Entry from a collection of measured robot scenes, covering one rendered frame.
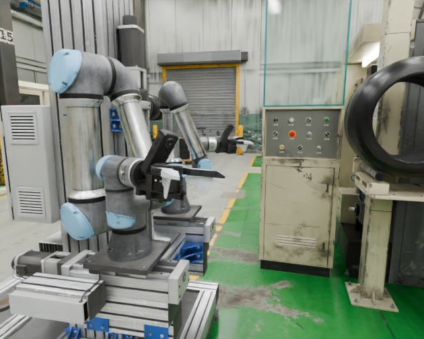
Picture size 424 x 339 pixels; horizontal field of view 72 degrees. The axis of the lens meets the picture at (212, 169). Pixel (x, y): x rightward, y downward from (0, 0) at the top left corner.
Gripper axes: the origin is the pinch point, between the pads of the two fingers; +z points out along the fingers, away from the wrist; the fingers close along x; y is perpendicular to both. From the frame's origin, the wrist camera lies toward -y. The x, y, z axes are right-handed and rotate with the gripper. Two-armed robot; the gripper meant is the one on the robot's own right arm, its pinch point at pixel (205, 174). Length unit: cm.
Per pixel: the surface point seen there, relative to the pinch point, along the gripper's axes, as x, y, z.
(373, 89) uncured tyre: -109, -41, 11
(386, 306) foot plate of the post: -167, 83, 22
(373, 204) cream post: -158, 19, 10
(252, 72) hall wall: -838, -290, -489
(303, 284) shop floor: -162, 85, -29
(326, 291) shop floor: -163, 85, -13
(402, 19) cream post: -145, -87, 15
